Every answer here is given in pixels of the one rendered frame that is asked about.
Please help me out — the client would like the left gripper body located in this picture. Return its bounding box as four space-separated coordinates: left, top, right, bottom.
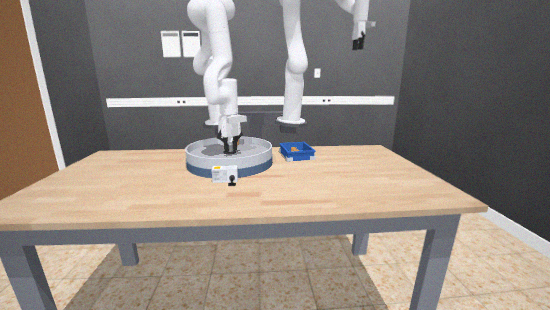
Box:
352 21 366 40

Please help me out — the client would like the blue open-top crate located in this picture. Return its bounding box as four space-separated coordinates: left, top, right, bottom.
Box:
279 142 316 161

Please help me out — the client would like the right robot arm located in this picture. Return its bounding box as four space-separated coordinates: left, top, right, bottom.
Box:
187 0 247 125

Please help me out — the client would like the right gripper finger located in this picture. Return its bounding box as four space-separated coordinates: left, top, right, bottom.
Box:
232 132 243 150
217 129 229 152

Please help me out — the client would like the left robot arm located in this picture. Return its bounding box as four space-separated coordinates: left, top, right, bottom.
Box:
277 0 375 124

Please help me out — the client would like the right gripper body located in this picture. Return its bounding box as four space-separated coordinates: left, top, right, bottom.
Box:
218 115 241 138

